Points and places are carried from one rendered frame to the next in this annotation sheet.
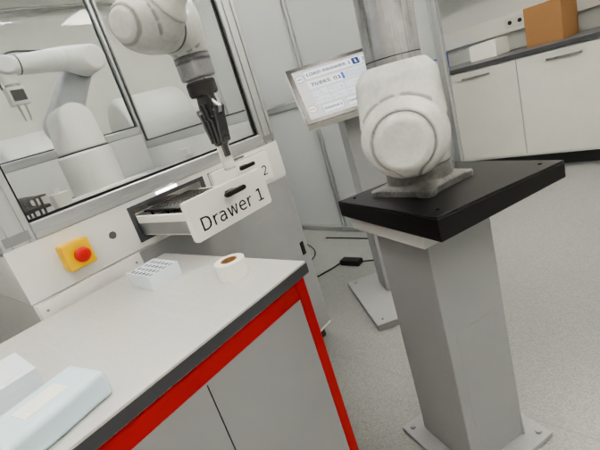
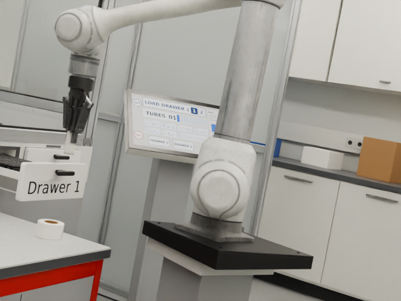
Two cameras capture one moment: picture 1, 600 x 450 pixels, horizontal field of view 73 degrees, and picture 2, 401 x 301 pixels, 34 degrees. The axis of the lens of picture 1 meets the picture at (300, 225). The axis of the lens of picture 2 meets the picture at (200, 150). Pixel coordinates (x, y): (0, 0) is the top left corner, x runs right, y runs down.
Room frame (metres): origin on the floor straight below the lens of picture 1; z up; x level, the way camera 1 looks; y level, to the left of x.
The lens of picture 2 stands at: (-0.88, 0.33, 1.16)
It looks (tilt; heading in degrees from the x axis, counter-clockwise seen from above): 3 degrees down; 343
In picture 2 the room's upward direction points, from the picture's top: 10 degrees clockwise
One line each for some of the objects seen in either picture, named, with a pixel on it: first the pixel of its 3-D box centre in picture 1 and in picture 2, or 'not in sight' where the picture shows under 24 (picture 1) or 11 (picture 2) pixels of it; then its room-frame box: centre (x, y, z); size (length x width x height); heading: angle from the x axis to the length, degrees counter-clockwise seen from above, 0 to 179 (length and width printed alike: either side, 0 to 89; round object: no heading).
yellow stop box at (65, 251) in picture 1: (77, 254); not in sight; (1.06, 0.58, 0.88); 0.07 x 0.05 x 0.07; 136
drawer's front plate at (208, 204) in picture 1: (229, 202); (54, 181); (1.11, 0.17, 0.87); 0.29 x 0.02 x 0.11; 136
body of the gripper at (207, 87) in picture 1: (205, 98); (79, 91); (1.13, 0.14, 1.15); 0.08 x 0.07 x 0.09; 31
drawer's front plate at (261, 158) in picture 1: (243, 175); (52, 163); (1.54, 0.15, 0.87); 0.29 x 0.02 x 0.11; 136
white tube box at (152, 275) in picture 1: (154, 273); not in sight; (1.00, 0.39, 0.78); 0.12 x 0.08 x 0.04; 44
